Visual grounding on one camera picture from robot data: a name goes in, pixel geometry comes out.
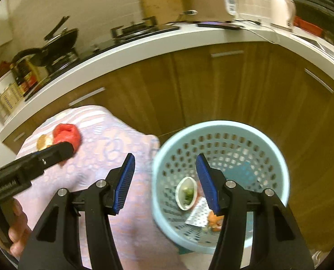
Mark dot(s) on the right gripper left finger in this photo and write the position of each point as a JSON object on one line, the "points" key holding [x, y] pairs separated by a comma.
{"points": [[54, 241]]}

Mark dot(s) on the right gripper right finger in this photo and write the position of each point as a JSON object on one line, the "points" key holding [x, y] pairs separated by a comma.
{"points": [[277, 242]]}

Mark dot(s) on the yellow fruit peel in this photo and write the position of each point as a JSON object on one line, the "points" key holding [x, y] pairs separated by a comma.
{"points": [[44, 141]]}

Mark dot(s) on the orange carrot piece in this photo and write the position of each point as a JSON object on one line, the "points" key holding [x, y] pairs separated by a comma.
{"points": [[215, 222]]}

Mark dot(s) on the red plastic bag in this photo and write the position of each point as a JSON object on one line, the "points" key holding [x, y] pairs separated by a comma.
{"points": [[67, 133]]}

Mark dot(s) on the polka dot paper wrapper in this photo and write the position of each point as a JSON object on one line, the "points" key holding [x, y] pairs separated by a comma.
{"points": [[199, 214]]}

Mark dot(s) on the green vegetable scraps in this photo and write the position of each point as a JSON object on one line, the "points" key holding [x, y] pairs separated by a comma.
{"points": [[188, 195]]}

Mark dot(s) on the light blue perforated trash basket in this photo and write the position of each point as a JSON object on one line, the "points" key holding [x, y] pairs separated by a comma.
{"points": [[241, 152]]}

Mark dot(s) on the person's hand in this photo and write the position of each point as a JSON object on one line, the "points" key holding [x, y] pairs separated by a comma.
{"points": [[18, 232]]}

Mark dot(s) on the beige perforated utensil holder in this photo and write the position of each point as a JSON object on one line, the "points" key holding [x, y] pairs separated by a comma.
{"points": [[11, 97]]}

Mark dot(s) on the dark soy sauce bottle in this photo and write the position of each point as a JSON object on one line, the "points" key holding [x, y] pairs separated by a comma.
{"points": [[28, 73]]}

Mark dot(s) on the wooden base cabinets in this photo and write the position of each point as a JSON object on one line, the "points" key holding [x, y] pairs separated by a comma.
{"points": [[263, 85]]}

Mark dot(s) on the black wok with lid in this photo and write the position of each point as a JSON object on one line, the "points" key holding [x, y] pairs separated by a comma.
{"points": [[57, 45]]}

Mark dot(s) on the black glass gas stove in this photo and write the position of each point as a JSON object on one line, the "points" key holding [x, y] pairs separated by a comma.
{"points": [[56, 66]]}

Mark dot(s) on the red tray by window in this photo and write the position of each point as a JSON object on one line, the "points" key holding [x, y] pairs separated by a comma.
{"points": [[307, 26]]}

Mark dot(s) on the smartphone on counter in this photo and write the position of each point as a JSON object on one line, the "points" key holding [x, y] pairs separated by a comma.
{"points": [[220, 25]]}

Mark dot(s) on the white electric kettle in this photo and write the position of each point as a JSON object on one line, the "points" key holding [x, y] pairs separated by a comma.
{"points": [[283, 13]]}

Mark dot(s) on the brown rice cooker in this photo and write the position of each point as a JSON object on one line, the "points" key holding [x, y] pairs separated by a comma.
{"points": [[208, 10]]}

